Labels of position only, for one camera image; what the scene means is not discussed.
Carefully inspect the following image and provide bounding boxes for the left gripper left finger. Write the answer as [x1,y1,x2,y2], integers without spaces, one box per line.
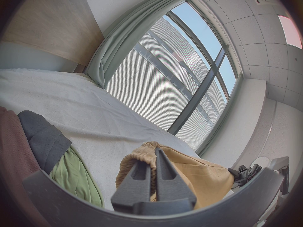
[111,162,152,210]

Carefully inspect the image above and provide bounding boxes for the black garment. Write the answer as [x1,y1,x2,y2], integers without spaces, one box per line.
[18,111,72,174]

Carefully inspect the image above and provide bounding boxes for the grey-green curtain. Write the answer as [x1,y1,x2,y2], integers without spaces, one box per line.
[86,0,192,89]

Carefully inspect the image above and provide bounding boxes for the green garment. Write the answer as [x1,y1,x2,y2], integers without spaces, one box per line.
[50,147,105,209]

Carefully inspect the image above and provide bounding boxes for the bed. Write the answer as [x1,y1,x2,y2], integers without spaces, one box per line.
[0,0,206,212]

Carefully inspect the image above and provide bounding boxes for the brown garment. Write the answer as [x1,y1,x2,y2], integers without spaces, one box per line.
[0,107,52,222]

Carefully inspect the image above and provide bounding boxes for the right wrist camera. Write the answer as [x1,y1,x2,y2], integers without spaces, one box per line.
[237,165,249,177]

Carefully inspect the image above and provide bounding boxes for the ceiling light panel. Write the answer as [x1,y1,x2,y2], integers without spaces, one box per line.
[278,15,303,49]

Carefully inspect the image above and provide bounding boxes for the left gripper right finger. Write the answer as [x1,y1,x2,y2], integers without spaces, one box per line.
[154,147,197,208]

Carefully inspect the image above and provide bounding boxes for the window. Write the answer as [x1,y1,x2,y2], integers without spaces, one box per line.
[104,0,243,155]

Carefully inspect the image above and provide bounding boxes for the tan shorts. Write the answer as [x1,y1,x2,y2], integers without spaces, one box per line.
[116,141,235,210]

